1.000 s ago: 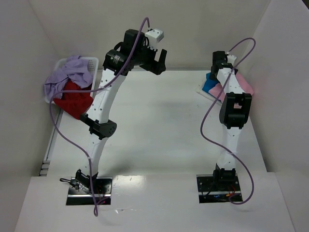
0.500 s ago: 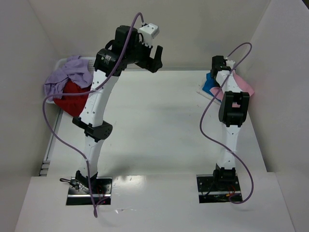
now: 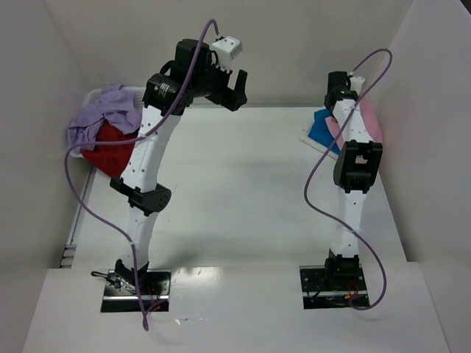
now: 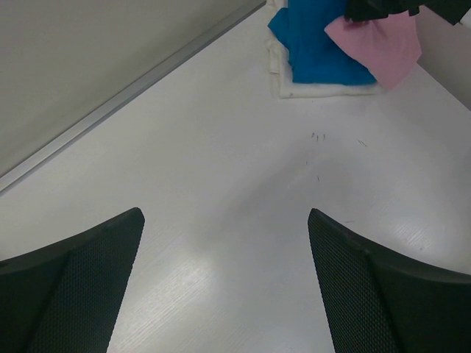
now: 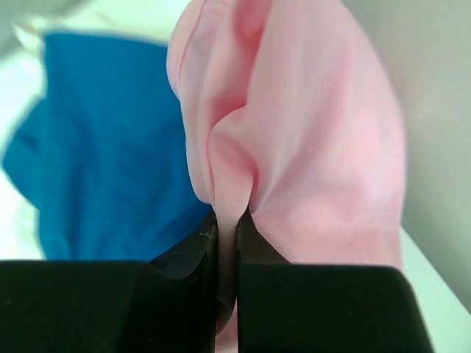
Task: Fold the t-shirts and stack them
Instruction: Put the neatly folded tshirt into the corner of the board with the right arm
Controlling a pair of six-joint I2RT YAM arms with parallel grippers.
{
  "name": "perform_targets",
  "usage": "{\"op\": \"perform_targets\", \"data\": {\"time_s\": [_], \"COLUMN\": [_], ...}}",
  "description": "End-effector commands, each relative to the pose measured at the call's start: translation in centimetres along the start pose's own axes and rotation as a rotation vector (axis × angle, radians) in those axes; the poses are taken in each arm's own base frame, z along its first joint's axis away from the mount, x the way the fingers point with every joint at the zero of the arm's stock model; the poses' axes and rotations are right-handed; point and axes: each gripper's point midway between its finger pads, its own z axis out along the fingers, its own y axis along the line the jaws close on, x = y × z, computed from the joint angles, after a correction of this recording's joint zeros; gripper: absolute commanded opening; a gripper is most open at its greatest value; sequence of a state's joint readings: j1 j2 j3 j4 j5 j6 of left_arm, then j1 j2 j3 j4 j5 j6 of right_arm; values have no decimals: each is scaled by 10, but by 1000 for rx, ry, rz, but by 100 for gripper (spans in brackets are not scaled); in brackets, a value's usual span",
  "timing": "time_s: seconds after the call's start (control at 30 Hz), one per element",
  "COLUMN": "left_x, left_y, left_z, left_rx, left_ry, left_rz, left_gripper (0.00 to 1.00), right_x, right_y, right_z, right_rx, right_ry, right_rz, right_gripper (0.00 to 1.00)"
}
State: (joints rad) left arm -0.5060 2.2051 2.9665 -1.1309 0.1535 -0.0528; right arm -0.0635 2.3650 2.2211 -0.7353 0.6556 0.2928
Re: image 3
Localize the white folded t shirt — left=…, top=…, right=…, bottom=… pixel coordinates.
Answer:
left=299, top=124, right=327, bottom=154

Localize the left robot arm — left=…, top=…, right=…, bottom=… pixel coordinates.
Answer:
left=110, top=36, right=247, bottom=288

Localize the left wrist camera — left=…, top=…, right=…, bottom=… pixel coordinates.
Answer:
left=210, top=36, right=242, bottom=73

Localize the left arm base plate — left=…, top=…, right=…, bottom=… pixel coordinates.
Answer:
left=91, top=270, right=171, bottom=313

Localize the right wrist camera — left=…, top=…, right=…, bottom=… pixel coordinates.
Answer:
left=349, top=72, right=365, bottom=96

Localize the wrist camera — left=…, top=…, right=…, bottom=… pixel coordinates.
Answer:
left=349, top=72, right=365, bottom=96
left=210, top=36, right=242, bottom=73

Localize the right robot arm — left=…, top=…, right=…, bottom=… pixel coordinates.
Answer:
left=325, top=71, right=383, bottom=282

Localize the blue folded t shirt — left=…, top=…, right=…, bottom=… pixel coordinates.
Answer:
left=308, top=109, right=334, bottom=147

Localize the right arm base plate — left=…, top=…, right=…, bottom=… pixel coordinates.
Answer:
left=300, top=266, right=369, bottom=310

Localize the red t shirt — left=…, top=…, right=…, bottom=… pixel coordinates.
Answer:
left=82, top=123, right=138, bottom=178

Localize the pink t shirt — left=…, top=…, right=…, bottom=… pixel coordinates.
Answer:
left=325, top=98, right=383, bottom=143

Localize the purple t shirt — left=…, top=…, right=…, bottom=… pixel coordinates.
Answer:
left=66, top=85, right=142, bottom=157

